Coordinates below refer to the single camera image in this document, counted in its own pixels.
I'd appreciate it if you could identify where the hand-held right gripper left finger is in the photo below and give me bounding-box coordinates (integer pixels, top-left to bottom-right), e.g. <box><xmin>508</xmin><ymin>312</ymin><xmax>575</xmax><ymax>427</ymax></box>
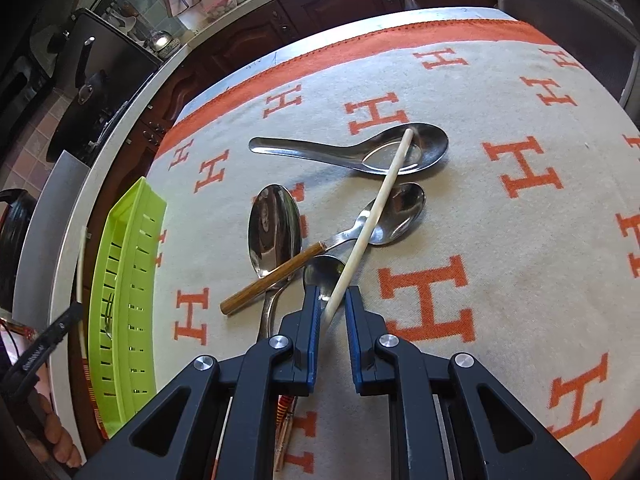
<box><xmin>75</xmin><ymin>286</ymin><xmax>322</xmax><ymax>480</ymax></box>

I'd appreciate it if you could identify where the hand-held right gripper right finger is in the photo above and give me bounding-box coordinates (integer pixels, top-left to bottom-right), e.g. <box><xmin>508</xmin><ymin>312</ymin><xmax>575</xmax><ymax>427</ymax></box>
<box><xmin>344</xmin><ymin>286</ymin><xmax>597</xmax><ymax>480</ymax></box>

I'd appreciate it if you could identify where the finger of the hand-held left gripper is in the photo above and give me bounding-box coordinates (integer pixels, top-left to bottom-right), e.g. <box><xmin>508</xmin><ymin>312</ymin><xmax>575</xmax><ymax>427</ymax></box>
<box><xmin>46</xmin><ymin>302</ymin><xmax>86</xmax><ymax>347</ymax></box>

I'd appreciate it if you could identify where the green plastic utensil tray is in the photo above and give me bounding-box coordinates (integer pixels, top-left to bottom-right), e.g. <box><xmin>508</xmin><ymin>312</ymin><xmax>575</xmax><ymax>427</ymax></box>
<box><xmin>89</xmin><ymin>176</ymin><xmax>168</xmax><ymax>438</ymax></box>

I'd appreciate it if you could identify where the pale white chopstick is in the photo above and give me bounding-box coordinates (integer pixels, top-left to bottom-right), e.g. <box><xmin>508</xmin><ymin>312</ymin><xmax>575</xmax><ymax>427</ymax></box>
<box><xmin>323</xmin><ymin>128</ymin><xmax>416</xmax><ymax>329</ymax></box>

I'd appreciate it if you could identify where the person's left hand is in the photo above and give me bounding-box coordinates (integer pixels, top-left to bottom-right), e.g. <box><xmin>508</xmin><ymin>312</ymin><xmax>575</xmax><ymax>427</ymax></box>
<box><xmin>17</xmin><ymin>392</ymin><xmax>84</xmax><ymax>469</ymax></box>

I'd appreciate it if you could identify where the small steel spoon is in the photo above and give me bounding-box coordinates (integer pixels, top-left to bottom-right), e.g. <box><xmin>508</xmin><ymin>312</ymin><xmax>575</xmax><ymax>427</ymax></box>
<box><xmin>302</xmin><ymin>255</ymin><xmax>347</xmax><ymax>312</ymax></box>

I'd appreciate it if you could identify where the red patterned chopstick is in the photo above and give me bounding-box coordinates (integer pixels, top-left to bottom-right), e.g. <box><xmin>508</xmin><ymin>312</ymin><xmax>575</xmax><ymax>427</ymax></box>
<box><xmin>273</xmin><ymin>393</ymin><xmax>299</xmax><ymax>472</ymax></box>

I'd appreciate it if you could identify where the orange printed blanket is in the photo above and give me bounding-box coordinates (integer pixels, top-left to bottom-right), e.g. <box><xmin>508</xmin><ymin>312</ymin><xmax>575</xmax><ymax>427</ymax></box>
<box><xmin>97</xmin><ymin>19</ymin><xmax>640</xmax><ymax>480</ymax></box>

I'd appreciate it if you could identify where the steel soup spoon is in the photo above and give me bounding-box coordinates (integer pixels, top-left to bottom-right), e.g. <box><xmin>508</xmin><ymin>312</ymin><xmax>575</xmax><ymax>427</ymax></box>
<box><xmin>248</xmin><ymin>122</ymin><xmax>450</xmax><ymax>177</ymax></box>

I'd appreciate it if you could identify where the glass jar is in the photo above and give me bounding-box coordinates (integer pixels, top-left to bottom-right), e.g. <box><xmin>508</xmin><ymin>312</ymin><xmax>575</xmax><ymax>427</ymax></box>
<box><xmin>149</xmin><ymin>30</ymin><xmax>182</xmax><ymax>58</ymax></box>

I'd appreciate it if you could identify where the clear food container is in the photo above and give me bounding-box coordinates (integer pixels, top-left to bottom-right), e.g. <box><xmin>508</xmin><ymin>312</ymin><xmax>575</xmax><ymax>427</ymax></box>
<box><xmin>200</xmin><ymin>0</ymin><xmax>251</xmax><ymax>22</ymax></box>

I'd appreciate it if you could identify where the wooden handled steel spoon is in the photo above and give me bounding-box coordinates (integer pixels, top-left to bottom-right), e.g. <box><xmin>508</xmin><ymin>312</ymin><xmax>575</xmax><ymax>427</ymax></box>
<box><xmin>220</xmin><ymin>182</ymin><xmax>427</xmax><ymax>316</ymax></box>

